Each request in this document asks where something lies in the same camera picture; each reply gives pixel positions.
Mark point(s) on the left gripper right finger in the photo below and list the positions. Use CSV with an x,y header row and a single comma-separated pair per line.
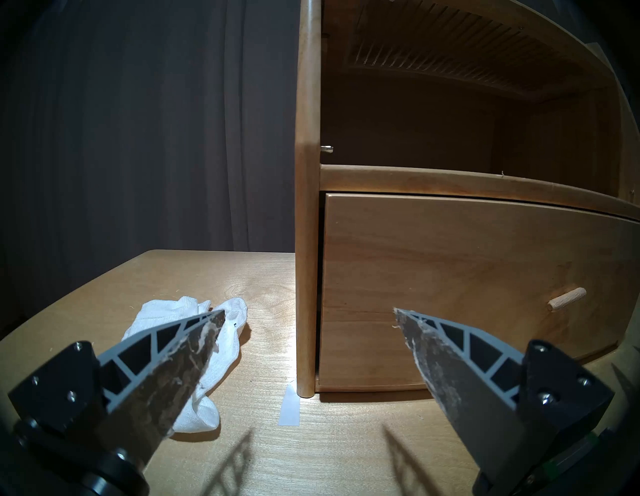
x,y
480,395

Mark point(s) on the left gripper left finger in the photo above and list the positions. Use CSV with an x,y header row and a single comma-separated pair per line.
x,y
140,395

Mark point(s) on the white sock bundle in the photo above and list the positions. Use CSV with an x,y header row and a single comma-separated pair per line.
x,y
227,340

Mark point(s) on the wooden door with ribbed glass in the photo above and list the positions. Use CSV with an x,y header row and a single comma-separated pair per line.
x,y
450,50

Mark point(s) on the wooden cabinet drawer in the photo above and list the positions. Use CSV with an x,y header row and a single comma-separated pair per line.
x,y
450,260

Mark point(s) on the white tape strip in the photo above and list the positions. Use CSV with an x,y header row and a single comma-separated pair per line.
x,y
289,407

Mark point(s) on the wooden cabinet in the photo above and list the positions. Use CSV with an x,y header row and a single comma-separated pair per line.
x,y
307,200

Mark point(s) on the grey pleated curtain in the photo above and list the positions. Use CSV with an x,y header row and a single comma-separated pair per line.
x,y
150,125

